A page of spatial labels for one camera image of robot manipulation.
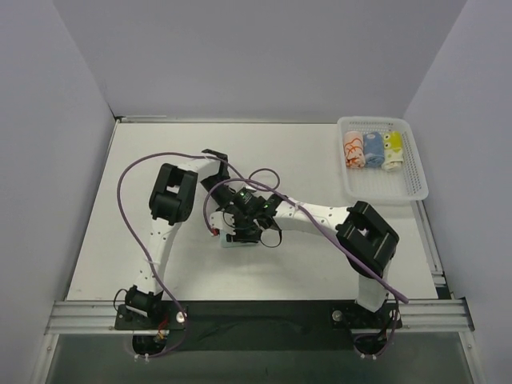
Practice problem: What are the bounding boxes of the white plastic basket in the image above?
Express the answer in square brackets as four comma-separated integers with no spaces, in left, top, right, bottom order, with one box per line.
[338,116,429,204]

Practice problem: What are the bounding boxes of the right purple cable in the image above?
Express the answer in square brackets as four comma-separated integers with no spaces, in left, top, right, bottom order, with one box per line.
[202,178,411,357]

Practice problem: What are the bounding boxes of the light green towel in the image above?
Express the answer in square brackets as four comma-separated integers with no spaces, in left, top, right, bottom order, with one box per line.
[220,233,257,248]

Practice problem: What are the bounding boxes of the orange white rolled towel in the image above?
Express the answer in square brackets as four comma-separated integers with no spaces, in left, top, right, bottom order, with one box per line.
[343,131,366,169]

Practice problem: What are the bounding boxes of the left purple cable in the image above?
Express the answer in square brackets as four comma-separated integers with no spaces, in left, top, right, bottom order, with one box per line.
[117,150,281,358]

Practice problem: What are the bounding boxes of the aluminium front rail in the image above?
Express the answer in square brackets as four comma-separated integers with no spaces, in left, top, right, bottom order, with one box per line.
[44,299,474,334]

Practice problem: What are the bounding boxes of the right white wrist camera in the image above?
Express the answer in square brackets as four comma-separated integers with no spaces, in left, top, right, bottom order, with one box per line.
[208,211,230,236]

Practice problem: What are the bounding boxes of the purple cable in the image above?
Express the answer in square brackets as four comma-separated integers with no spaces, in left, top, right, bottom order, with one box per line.
[202,178,411,357]
[117,150,281,358]

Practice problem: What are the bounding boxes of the blue rolled towel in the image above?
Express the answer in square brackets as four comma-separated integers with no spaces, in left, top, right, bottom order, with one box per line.
[363,132,385,168]

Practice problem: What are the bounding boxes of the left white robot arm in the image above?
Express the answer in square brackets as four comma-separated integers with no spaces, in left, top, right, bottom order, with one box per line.
[125,150,230,330]

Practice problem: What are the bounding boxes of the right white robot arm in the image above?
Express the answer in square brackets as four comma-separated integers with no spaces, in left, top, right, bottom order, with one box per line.
[222,188,409,328]

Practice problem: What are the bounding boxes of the yellow rolled towel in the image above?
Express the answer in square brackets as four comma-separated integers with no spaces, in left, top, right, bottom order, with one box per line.
[382,131,403,172]

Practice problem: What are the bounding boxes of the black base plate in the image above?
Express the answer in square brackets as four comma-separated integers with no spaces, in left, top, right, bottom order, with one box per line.
[114,300,402,356]

